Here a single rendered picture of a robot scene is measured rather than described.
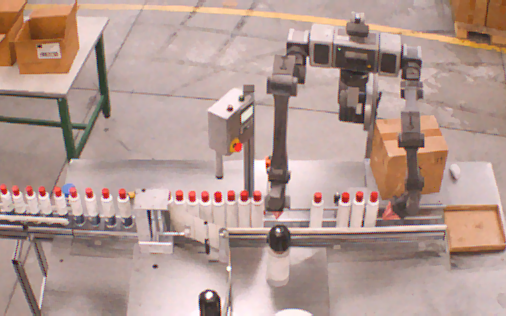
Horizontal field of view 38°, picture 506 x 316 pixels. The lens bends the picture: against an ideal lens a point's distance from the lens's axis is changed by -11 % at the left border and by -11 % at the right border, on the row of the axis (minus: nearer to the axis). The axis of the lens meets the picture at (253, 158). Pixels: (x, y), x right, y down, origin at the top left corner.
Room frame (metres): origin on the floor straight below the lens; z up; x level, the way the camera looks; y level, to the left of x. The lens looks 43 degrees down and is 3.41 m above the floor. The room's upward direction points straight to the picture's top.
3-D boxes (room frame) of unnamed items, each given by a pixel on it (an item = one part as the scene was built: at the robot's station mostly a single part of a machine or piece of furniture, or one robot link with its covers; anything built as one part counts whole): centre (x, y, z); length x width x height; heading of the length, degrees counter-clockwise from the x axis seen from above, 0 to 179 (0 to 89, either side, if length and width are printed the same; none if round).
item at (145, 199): (2.21, 0.40, 1.14); 0.14 x 0.11 x 0.01; 89
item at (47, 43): (3.71, 1.22, 0.97); 0.51 x 0.39 x 0.37; 176
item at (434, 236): (2.30, -0.03, 0.85); 1.65 x 0.11 x 0.05; 89
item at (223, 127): (2.39, 0.08, 1.38); 0.17 x 0.10 x 0.19; 144
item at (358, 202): (2.30, -0.43, 0.98); 0.05 x 0.05 x 0.20
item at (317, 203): (2.30, -0.26, 0.98); 0.05 x 0.05 x 0.20
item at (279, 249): (2.02, -0.10, 1.03); 0.09 x 0.09 x 0.30
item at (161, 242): (2.22, 0.40, 1.01); 0.14 x 0.13 x 0.26; 89
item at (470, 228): (2.29, -1.02, 0.85); 0.30 x 0.26 x 0.04; 89
